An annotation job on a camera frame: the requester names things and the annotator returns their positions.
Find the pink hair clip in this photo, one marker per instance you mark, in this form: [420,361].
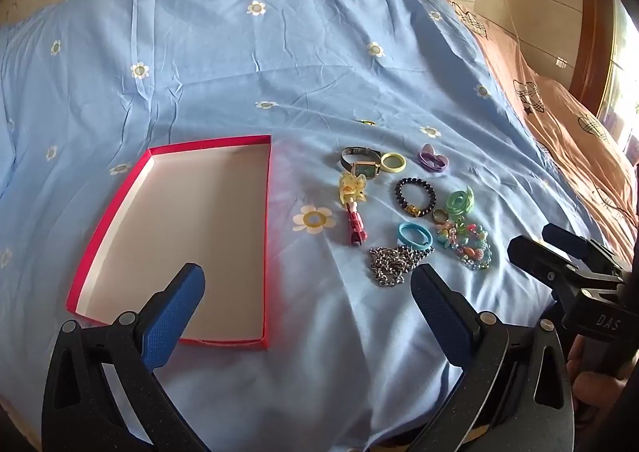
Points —
[355,227]

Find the blue floral bedsheet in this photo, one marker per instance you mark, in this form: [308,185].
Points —
[279,92]

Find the person's right hand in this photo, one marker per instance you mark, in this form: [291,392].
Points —
[591,389]

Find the brown wooden frame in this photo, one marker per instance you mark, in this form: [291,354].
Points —
[591,22]

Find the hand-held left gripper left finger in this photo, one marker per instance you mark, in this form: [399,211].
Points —
[169,319]

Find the green face wristwatch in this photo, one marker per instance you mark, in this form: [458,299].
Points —
[362,163]

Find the yellow duck hair clip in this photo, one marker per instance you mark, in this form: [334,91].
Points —
[352,188]

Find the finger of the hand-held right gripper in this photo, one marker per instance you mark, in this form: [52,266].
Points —
[564,237]
[534,254]

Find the shallow red cardboard box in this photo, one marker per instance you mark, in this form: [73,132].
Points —
[179,252]

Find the orange printed quilt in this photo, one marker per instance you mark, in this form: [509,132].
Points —
[564,107]

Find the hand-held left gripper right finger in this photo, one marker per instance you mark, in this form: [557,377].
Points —
[442,319]

